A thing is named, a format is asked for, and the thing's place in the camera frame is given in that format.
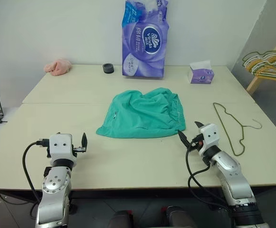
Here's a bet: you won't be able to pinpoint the green shorts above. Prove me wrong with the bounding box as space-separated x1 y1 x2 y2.
95 87 187 139

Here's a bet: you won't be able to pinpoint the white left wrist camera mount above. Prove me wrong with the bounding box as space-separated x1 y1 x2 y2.
48 133 73 162

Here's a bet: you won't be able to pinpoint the small purple tissue box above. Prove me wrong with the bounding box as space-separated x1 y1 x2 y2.
187 60 216 85

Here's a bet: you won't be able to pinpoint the large purple tissue pack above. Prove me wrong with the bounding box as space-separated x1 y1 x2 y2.
121 0 171 79

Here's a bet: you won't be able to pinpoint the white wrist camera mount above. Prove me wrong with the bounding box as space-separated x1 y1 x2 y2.
48 133 73 162
198 123 222 156

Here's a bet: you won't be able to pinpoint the dark rounded shape with red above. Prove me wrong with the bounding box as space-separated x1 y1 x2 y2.
161 206 198 228

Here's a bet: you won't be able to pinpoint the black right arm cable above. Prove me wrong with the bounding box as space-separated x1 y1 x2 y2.
185 142 229 212

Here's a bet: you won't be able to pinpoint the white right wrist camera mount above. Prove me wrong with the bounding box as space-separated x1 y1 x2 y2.
198 123 222 156

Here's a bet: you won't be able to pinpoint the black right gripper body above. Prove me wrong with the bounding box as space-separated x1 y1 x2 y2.
189 133 205 153

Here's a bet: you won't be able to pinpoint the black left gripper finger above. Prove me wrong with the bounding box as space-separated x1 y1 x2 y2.
80 132 89 152

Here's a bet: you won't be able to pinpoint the hangers on wooden rack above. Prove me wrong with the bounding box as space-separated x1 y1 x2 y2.
246 30 276 94

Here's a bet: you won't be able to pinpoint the pink plush cloth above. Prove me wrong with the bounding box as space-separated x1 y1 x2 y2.
44 59 73 77

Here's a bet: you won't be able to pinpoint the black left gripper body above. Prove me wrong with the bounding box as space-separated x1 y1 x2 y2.
72 146 87 155

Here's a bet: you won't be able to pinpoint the olive wire hanger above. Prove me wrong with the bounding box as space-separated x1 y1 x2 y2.
212 102 263 157

